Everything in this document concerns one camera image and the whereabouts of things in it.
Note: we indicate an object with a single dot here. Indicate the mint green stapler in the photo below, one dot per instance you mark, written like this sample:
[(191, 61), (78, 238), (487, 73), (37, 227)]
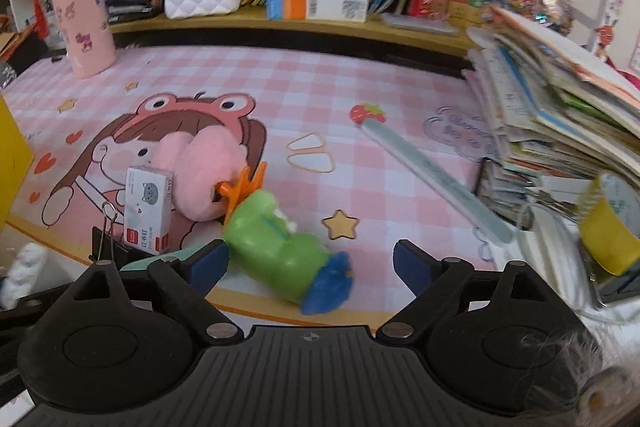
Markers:
[(186, 256)]

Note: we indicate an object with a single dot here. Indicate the pink cylindrical pen holder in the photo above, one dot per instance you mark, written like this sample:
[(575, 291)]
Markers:
[(89, 42)]

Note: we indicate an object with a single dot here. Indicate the green dinosaur toy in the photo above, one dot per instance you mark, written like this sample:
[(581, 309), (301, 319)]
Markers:
[(295, 266)]

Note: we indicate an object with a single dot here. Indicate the pink plush heart clip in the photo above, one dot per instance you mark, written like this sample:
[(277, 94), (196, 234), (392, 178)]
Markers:
[(210, 173)]

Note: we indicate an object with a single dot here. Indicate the yellow tape roll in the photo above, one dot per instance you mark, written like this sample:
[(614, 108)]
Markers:
[(608, 223)]

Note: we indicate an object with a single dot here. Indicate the white staples box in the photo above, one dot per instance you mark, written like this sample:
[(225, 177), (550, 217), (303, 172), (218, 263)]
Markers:
[(148, 205)]

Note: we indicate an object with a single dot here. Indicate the yellow cardboard box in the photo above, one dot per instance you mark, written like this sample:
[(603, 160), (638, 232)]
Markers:
[(15, 160)]

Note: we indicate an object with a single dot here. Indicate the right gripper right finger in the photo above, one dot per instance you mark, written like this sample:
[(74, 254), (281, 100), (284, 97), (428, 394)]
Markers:
[(437, 287)]

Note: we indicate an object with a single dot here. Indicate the strawberry topped ruler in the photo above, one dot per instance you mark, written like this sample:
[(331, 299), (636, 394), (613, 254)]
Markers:
[(371, 120)]

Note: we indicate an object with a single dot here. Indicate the black binder clip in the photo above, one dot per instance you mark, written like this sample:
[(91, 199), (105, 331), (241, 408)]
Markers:
[(105, 246)]

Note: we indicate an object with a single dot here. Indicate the black phone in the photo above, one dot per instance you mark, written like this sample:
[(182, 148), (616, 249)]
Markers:
[(607, 289)]

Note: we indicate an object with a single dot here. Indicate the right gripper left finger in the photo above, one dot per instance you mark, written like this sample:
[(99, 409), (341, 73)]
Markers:
[(184, 285)]

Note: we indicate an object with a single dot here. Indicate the white charger plug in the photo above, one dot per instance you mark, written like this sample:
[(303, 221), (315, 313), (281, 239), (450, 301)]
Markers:
[(23, 274)]

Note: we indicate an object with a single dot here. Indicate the blue orange white carton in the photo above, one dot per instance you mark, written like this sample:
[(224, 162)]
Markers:
[(350, 11)]

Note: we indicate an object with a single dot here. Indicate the pink cartoon desk mat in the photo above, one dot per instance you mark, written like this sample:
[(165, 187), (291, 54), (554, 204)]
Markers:
[(328, 177)]

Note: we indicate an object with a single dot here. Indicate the stack of papers and books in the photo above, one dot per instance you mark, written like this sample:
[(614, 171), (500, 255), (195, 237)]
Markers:
[(557, 114)]

